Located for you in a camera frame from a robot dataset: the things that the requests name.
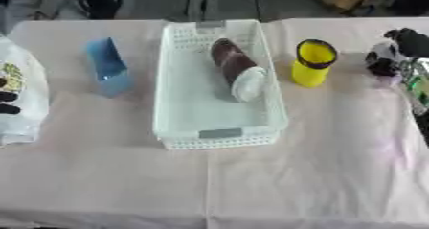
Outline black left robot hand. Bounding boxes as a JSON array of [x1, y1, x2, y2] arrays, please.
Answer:
[[0, 75, 24, 116]]

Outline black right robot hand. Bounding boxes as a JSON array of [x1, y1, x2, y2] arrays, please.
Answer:
[[363, 27, 429, 78]]

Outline white printed plastic bag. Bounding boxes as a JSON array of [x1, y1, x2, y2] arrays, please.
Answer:
[[0, 35, 53, 147]]

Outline yellow cup with black rim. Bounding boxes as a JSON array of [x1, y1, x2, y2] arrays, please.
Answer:
[[289, 38, 341, 89]]

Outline black bag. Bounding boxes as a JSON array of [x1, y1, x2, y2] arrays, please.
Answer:
[[75, 0, 126, 20]]

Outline brown jar with white lid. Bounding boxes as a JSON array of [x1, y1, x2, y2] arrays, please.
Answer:
[[209, 37, 270, 103]]

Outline white plastic perforated basket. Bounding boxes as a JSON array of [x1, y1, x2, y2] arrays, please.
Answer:
[[150, 19, 290, 151]]

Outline grey metal stand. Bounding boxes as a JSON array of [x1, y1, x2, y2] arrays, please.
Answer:
[[184, 0, 223, 22]]

